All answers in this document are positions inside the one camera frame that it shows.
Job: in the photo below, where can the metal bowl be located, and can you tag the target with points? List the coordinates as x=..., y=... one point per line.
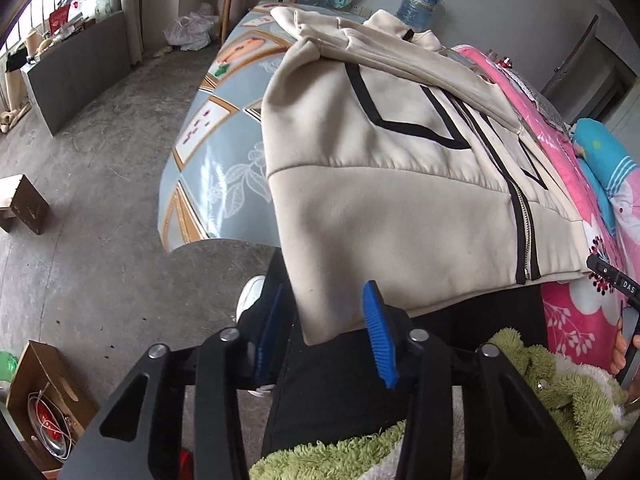
x=50, y=425

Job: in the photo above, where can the crumpled white plastic bag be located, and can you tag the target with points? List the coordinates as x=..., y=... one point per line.
x=190, y=30

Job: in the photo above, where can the beige wooden piece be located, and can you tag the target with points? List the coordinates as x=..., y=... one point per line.
x=15, y=112

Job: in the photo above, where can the green item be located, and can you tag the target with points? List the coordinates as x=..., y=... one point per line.
x=6, y=365

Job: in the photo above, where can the dark door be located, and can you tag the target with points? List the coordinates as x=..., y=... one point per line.
x=590, y=70

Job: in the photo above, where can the grey patterned cushion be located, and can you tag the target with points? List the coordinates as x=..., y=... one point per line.
x=535, y=92

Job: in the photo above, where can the person's right hand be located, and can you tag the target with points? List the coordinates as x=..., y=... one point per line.
x=620, y=355

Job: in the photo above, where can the small red item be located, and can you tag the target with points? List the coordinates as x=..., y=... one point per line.
x=508, y=62

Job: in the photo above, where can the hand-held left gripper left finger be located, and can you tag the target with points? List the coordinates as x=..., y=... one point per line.
x=267, y=332

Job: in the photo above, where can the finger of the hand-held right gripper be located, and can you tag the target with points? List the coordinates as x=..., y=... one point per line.
x=602, y=270

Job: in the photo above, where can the dark grey cabinet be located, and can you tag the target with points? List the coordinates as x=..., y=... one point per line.
x=80, y=75

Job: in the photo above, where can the patterned tablecloth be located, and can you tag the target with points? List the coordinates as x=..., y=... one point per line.
x=225, y=160

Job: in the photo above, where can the beige zip jacket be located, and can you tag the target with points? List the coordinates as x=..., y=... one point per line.
x=375, y=185

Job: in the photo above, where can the cardboard box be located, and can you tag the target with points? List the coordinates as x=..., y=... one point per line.
x=40, y=375

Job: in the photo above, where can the pink floral blanket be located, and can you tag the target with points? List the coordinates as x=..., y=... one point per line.
x=565, y=310

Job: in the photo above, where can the white shoe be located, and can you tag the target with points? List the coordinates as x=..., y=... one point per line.
x=250, y=292

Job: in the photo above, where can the green fluffy robe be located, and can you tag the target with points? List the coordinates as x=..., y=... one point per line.
x=325, y=455

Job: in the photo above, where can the person's black pants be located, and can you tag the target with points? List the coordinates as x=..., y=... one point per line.
x=340, y=385

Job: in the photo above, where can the blue water bottle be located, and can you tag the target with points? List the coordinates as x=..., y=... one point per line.
x=420, y=5

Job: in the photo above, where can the wall socket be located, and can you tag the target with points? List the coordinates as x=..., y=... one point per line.
x=357, y=9

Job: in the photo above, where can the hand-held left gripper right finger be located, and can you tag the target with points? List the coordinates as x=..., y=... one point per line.
x=380, y=340

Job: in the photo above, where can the grey curtain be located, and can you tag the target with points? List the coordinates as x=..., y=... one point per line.
x=132, y=5

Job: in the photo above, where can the small wooden stool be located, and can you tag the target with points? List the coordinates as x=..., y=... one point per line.
x=22, y=202

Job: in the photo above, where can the metal window railing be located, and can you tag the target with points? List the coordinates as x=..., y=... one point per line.
x=40, y=5

